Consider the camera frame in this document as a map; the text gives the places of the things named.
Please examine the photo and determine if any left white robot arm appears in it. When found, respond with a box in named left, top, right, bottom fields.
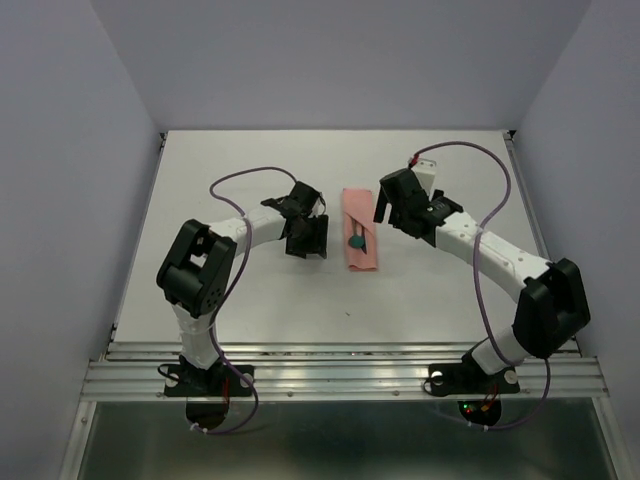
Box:
left=156, top=181, right=329, bottom=398

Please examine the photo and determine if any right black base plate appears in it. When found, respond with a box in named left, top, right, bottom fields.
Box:
left=422, top=362, right=520, bottom=398

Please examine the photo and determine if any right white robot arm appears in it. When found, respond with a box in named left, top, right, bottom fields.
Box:
left=374, top=167, right=590, bottom=396

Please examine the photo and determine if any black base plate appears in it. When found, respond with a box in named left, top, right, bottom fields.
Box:
left=422, top=362, right=520, bottom=398
left=157, top=363, right=252, bottom=398

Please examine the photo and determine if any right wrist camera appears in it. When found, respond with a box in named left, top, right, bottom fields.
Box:
left=410, top=157, right=437, bottom=196

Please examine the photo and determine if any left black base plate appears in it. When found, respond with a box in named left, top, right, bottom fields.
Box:
left=157, top=363, right=252, bottom=398

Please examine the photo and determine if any pink satin napkin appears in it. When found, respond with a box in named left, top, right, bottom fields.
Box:
left=342, top=188, right=378, bottom=272

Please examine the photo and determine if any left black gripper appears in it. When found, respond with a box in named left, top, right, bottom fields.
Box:
left=284, top=212, right=328, bottom=258

